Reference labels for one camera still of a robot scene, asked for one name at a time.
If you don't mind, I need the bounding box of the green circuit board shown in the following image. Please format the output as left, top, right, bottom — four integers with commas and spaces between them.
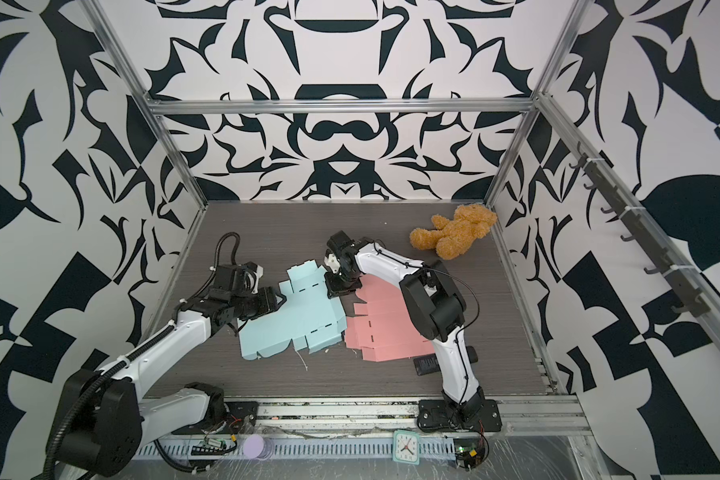
454, 438, 490, 471

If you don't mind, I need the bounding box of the black wall hook rack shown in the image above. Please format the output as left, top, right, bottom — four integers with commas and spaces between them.
571, 144, 716, 318

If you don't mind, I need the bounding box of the small electronics board left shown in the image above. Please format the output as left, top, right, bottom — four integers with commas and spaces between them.
190, 436, 238, 457

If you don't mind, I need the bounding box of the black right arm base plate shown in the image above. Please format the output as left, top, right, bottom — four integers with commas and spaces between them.
416, 398, 503, 433

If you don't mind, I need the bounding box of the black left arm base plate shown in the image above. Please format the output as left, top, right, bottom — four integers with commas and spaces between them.
172, 401, 259, 435

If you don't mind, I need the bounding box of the teal square clock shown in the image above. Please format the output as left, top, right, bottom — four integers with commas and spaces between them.
392, 430, 420, 465

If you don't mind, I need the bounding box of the purple round disc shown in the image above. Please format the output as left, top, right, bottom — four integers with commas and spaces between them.
243, 434, 268, 460

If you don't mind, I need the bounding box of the black remote control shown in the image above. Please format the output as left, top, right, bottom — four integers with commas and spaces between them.
412, 346, 479, 376

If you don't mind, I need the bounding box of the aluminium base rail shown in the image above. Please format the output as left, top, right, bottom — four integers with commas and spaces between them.
249, 395, 592, 436

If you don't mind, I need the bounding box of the brown teddy bear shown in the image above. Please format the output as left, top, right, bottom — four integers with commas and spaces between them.
409, 204, 498, 260

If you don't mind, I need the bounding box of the light blue paper box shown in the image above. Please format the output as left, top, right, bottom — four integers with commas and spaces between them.
239, 260, 347, 360

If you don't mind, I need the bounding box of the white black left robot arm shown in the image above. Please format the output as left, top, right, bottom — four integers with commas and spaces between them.
39, 250, 287, 479

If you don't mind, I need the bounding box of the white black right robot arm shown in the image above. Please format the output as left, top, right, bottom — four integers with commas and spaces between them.
324, 231, 484, 420

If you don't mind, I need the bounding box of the pink flat paper box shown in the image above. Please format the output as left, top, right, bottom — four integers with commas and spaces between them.
344, 275, 434, 362

